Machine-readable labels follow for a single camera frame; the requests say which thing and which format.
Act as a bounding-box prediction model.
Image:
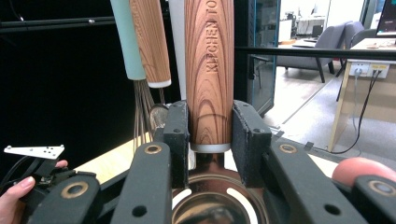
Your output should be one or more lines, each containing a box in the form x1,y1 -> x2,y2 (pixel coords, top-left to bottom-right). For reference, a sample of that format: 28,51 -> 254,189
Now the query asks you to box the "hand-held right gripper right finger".
232,100 -> 273,189

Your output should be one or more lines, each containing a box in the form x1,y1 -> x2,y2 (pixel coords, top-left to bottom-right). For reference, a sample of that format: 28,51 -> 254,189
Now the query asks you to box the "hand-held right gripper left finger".
163,100 -> 191,189

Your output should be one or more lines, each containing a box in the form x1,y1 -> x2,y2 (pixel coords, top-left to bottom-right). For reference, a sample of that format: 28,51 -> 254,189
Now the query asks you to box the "wooden handle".
171,0 -> 270,224

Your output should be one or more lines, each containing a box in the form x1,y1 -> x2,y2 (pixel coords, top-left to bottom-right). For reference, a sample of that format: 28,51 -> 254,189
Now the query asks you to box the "wooden-handled mesh strainer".
129,0 -> 172,132

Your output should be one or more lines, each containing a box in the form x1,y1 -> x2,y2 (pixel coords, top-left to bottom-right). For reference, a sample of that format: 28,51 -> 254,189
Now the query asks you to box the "wire whisk with mint handle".
109,0 -> 157,153

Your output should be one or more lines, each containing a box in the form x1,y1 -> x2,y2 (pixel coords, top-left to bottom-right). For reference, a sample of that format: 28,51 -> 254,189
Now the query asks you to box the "dark glass-door cabinet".
233,0 -> 281,118

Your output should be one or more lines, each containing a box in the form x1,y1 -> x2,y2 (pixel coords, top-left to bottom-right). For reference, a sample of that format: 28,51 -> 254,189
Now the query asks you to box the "black metal bar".
0,16 -> 171,35
234,46 -> 396,62

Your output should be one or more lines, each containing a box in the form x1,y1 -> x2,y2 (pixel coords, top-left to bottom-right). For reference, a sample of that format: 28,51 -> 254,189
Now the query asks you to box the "grey armchair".
276,21 -> 354,83
342,21 -> 378,77

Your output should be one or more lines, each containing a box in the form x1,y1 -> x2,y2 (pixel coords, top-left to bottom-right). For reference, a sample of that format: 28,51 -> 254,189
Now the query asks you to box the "wooden office desk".
327,37 -> 396,153

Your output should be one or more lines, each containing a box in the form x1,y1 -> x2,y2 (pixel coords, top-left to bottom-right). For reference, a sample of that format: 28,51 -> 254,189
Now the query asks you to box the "white power strip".
348,62 -> 390,78

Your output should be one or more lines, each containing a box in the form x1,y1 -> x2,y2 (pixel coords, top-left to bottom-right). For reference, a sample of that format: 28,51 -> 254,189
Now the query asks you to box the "computer monitor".
375,0 -> 396,37

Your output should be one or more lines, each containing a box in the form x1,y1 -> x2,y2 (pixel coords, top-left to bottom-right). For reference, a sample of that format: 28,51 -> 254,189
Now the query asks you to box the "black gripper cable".
0,155 -> 41,188

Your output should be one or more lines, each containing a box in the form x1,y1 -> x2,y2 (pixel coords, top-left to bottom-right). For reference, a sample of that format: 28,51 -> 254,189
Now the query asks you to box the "grey cable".
350,68 -> 362,139

